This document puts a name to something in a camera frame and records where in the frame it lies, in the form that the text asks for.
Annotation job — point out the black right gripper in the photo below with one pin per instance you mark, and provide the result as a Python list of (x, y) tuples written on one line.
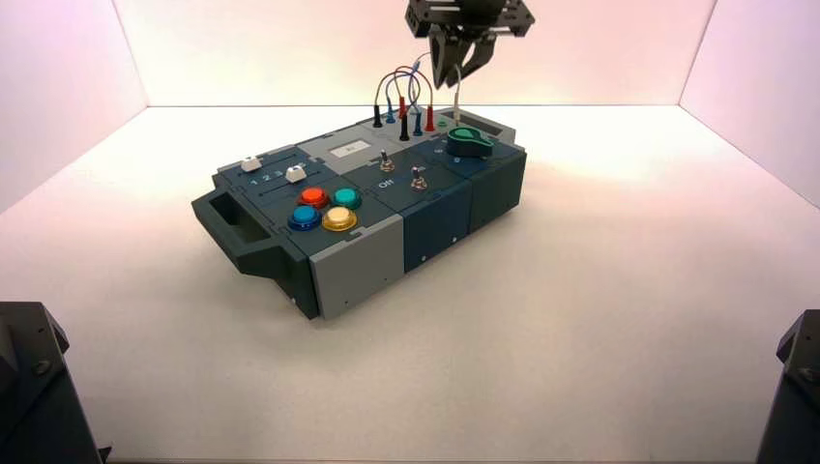
[(474, 16)]

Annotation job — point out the green rotary knob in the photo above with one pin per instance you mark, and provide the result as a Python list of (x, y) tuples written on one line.
[(469, 142)]

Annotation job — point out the white label display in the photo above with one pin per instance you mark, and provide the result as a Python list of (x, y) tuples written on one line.
[(351, 149)]

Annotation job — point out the teal round push button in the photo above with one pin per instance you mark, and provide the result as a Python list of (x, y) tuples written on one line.
[(346, 196)]

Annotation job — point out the yellow round push button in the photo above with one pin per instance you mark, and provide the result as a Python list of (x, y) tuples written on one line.
[(339, 218)]

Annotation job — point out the red round push button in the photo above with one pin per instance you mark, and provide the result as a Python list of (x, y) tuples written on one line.
[(314, 196)]

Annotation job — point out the white slider knob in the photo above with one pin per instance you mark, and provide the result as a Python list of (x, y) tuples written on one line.
[(251, 164), (295, 173)]

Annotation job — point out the grey and blue task box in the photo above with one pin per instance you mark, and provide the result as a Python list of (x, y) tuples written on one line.
[(359, 256)]

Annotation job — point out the blue round push button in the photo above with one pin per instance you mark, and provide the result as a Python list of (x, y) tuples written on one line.
[(304, 216)]

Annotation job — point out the metal toggle switch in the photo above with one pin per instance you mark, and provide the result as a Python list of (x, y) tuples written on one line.
[(386, 162), (418, 180)]

